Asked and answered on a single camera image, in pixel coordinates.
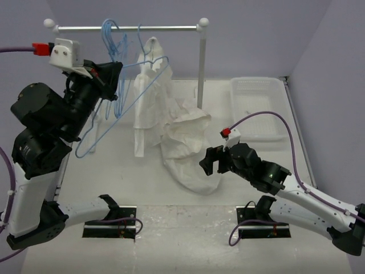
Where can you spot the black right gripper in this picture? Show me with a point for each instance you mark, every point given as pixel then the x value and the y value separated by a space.
pixel 212 154

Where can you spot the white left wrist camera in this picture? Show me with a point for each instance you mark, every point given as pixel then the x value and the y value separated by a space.
pixel 66 56

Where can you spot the white skirt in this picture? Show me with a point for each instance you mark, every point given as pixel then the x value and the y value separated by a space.
pixel 183 146

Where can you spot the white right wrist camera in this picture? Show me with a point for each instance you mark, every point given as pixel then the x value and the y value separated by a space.
pixel 231 136

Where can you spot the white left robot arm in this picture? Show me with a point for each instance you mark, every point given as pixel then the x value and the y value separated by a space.
pixel 53 122

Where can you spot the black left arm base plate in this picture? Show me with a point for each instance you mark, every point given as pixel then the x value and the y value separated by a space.
pixel 121 224

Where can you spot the white plastic basket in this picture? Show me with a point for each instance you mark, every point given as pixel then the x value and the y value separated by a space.
pixel 249 95

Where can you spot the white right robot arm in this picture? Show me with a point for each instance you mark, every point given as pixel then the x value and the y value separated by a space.
pixel 286 200

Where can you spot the white clothes rack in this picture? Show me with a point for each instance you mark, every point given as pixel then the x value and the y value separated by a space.
pixel 200 28

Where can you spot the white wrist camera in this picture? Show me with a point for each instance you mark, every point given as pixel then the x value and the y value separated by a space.
pixel 231 136
pixel 66 56

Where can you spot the white hanging garment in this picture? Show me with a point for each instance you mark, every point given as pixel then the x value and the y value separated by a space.
pixel 152 88

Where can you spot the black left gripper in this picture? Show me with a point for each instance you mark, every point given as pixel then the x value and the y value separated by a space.
pixel 105 77

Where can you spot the blue hanger holding garment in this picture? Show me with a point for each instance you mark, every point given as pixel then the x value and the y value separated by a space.
pixel 141 40

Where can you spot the blue empty hangers bunch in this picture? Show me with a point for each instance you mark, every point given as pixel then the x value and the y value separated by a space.
pixel 118 52

